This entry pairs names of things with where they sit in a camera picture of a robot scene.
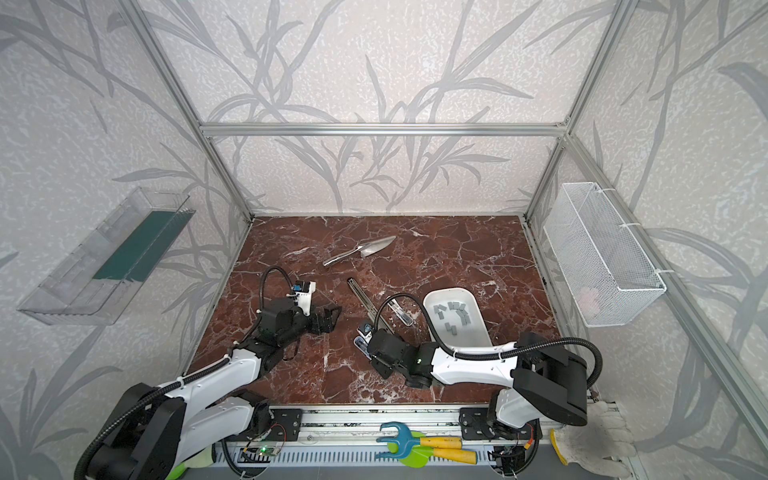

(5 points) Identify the white mini stapler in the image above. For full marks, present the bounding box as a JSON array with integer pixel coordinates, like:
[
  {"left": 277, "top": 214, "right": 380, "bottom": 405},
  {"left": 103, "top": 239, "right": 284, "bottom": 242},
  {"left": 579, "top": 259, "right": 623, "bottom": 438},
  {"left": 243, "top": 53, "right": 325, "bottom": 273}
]
[{"left": 388, "top": 299, "right": 414, "bottom": 327}]

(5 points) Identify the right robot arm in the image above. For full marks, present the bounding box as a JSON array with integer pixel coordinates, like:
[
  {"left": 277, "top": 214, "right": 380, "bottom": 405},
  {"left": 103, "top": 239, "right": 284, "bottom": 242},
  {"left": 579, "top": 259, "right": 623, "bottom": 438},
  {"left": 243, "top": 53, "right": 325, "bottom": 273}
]
[{"left": 363, "top": 287, "right": 603, "bottom": 429}]

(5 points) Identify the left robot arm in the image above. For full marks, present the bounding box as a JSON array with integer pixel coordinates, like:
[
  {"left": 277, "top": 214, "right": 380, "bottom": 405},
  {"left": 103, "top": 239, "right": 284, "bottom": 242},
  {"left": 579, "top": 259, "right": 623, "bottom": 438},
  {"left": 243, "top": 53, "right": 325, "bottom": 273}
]
[{"left": 74, "top": 281, "right": 342, "bottom": 479}]

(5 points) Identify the white oval tray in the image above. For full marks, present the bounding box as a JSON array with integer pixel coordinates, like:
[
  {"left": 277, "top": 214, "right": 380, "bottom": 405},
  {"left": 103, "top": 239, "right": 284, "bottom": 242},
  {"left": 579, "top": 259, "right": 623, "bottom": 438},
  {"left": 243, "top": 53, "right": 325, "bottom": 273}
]
[{"left": 423, "top": 287, "right": 492, "bottom": 349}]

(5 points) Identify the teal garden hand rake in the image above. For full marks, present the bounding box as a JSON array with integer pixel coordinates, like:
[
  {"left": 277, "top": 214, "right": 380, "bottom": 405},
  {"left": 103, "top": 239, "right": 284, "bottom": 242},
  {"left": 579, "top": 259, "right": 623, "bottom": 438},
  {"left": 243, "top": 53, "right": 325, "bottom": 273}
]
[{"left": 376, "top": 422, "right": 462, "bottom": 458}]

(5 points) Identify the silver metal trowel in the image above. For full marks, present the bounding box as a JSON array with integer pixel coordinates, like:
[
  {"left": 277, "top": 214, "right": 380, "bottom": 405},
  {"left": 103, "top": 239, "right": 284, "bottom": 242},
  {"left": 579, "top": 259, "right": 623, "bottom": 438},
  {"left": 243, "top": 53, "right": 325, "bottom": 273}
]
[{"left": 322, "top": 236, "right": 396, "bottom": 267}]

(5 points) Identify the green garden hand shovel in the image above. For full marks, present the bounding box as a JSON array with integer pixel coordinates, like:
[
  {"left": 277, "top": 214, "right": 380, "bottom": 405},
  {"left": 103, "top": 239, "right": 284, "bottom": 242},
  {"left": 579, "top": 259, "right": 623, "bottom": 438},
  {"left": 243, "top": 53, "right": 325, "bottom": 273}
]
[{"left": 375, "top": 446, "right": 477, "bottom": 468}]

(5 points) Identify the green circuit board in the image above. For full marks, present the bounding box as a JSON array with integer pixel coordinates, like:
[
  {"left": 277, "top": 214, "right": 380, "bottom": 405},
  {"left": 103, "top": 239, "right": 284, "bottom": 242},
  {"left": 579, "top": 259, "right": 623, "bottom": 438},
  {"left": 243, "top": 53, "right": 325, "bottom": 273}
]
[{"left": 241, "top": 445, "right": 282, "bottom": 462}]

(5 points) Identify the green work glove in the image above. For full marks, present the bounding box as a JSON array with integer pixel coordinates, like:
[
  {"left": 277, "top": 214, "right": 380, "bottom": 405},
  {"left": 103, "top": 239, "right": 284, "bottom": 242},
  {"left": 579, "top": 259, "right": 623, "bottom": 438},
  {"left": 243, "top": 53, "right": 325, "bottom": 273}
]
[{"left": 166, "top": 446, "right": 215, "bottom": 480}]

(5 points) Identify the pink object in basket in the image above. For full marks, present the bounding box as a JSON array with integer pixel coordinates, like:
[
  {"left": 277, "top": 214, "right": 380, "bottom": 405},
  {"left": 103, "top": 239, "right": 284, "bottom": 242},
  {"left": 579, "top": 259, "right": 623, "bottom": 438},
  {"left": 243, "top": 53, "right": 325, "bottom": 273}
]
[{"left": 576, "top": 287, "right": 601, "bottom": 320}]

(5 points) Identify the white cloth glove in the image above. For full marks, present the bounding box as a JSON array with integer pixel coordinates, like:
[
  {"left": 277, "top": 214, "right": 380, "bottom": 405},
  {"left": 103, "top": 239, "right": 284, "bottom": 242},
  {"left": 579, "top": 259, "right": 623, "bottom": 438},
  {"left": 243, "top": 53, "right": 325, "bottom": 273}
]
[{"left": 549, "top": 400, "right": 637, "bottom": 479}]

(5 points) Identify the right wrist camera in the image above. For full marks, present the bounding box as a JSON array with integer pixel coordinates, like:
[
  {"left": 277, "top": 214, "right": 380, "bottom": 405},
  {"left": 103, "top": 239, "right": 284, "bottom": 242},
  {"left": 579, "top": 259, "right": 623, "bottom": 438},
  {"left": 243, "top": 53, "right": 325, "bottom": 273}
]
[{"left": 358, "top": 322, "right": 374, "bottom": 342}]

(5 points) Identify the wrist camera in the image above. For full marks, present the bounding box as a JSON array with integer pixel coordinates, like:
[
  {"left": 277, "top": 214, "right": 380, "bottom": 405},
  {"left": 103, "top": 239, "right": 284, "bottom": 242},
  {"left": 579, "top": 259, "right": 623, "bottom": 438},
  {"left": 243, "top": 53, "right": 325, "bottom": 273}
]
[
  {"left": 358, "top": 322, "right": 374, "bottom": 342},
  {"left": 292, "top": 280, "right": 316, "bottom": 316}
]

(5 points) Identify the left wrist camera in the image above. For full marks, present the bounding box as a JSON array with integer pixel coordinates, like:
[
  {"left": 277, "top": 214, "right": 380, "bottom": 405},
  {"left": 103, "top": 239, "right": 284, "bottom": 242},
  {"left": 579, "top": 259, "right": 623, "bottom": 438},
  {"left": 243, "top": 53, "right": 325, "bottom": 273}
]
[{"left": 292, "top": 280, "right": 316, "bottom": 316}]

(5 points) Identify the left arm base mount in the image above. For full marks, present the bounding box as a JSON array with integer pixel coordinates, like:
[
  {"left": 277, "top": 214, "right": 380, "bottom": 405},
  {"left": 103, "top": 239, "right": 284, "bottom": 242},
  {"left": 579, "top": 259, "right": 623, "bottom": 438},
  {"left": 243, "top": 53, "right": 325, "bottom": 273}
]
[{"left": 249, "top": 408, "right": 303, "bottom": 442}]

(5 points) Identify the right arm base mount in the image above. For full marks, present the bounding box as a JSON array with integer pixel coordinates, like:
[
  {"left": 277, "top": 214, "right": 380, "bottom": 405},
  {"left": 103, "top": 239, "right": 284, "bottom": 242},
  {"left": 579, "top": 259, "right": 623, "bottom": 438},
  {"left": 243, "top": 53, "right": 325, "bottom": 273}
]
[{"left": 459, "top": 407, "right": 497, "bottom": 440}]

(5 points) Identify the clear plastic wall shelf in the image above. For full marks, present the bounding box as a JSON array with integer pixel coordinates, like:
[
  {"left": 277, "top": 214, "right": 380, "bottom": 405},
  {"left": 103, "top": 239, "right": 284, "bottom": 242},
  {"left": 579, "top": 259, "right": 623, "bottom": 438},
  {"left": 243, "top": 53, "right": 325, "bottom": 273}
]
[{"left": 18, "top": 187, "right": 196, "bottom": 326}]

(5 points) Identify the aluminium frame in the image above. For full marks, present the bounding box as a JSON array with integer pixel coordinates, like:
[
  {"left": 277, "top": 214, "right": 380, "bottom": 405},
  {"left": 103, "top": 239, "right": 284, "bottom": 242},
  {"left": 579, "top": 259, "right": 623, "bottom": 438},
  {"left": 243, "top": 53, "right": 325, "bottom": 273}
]
[{"left": 117, "top": 1, "right": 767, "bottom": 448}]

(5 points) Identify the white wire mesh basket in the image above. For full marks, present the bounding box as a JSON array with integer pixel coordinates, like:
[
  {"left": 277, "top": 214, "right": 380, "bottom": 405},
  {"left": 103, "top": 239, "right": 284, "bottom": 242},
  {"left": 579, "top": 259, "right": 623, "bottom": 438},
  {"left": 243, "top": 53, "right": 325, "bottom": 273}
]
[{"left": 544, "top": 182, "right": 667, "bottom": 328}]

